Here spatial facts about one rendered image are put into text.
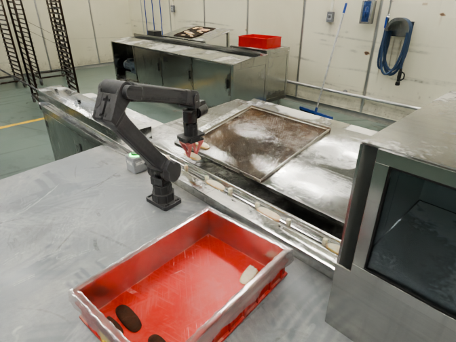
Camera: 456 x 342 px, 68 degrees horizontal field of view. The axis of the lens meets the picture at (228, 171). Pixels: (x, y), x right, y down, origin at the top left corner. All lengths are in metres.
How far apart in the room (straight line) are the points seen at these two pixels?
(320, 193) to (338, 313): 0.51
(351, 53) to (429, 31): 0.95
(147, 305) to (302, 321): 0.40
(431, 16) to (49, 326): 4.50
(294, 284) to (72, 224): 0.78
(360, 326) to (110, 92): 0.87
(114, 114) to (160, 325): 0.57
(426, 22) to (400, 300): 4.15
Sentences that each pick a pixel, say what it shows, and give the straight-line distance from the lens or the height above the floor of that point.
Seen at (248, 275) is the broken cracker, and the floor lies 0.83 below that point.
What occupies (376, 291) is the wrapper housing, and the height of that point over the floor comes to 1.00.
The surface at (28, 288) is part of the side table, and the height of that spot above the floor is 0.82.
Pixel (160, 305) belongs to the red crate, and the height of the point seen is 0.82.
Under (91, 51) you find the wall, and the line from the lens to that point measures 8.81.
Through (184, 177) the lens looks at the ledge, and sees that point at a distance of 1.42.
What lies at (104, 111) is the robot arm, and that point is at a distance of 1.03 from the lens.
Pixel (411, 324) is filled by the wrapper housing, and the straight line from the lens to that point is 0.81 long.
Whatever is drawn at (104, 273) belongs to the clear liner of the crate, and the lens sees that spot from 0.93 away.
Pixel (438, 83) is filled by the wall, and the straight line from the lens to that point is 4.72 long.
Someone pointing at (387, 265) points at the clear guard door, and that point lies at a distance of 0.75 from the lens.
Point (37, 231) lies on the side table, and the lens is 1.34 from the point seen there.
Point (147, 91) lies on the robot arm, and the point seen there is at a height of 1.27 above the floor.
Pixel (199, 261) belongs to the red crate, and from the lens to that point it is 1.06.
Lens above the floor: 1.54
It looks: 28 degrees down
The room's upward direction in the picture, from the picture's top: straight up
